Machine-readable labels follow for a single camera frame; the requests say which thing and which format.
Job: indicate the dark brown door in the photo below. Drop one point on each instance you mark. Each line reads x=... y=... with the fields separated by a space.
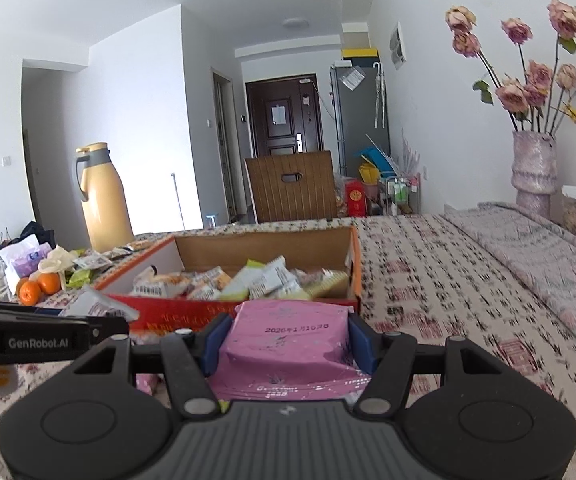
x=280 y=125

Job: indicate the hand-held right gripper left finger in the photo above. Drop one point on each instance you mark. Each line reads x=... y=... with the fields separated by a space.
x=215 y=345

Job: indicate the metal trolley rack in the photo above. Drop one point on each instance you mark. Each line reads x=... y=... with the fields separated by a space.
x=400 y=195

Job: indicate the cream plastic bag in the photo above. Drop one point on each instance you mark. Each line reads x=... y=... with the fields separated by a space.
x=58 y=260

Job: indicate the small white snack packet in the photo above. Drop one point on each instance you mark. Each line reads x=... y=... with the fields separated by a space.
x=95 y=305

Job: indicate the pink snack packet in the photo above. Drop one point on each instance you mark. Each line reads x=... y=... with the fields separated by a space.
x=148 y=384
x=288 y=350

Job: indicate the pink textured vase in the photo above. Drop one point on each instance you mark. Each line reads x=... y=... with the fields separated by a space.
x=532 y=170

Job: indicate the red cardboard box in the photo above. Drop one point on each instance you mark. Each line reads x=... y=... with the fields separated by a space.
x=168 y=310

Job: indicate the brown wooden chair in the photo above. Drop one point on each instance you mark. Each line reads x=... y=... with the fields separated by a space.
x=293 y=195

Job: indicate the orange fruit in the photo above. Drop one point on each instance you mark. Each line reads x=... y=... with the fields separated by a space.
x=49 y=283
x=29 y=292

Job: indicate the paper sheet on refrigerator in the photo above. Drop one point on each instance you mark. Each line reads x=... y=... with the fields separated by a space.
x=352 y=77

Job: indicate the grey patterned cloth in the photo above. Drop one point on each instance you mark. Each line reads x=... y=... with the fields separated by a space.
x=542 y=260

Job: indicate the round ceiling lamp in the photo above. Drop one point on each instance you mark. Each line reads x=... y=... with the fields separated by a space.
x=296 y=22

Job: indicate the yellow thermos jug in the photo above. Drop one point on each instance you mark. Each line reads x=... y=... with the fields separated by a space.
x=103 y=200

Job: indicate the yellow box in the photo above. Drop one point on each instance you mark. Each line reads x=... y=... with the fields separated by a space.
x=360 y=53

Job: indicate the white printed snack packet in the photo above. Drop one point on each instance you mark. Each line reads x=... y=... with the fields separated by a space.
x=93 y=261

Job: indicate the purple tissue pack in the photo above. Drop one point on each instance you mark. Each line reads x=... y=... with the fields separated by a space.
x=30 y=260

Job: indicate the orange cracker packet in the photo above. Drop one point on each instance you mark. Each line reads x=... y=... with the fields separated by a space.
x=137 y=246

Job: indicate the white electrical panel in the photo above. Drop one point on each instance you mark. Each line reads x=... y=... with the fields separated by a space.
x=396 y=45

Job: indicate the pile of mixed snack packets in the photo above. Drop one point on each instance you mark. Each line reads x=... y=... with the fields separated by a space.
x=258 y=282

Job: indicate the yellow bag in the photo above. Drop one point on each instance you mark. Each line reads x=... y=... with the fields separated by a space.
x=367 y=175

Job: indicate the black bag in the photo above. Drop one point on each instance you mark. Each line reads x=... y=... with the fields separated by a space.
x=38 y=234

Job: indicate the small blue stool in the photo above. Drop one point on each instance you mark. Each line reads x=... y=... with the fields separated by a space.
x=210 y=220

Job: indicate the grey refrigerator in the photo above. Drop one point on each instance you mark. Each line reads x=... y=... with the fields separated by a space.
x=357 y=120

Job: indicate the red gift box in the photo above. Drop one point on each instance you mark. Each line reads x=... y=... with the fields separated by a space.
x=355 y=197

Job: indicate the white umbrella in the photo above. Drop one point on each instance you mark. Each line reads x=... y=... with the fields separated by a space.
x=378 y=95

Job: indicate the small green snack packet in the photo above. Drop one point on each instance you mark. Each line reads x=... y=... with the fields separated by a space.
x=79 y=278

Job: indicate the dried pink rose bouquet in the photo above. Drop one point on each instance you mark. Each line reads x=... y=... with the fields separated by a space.
x=512 y=95

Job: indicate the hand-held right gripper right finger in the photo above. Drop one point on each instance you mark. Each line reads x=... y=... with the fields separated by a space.
x=362 y=342

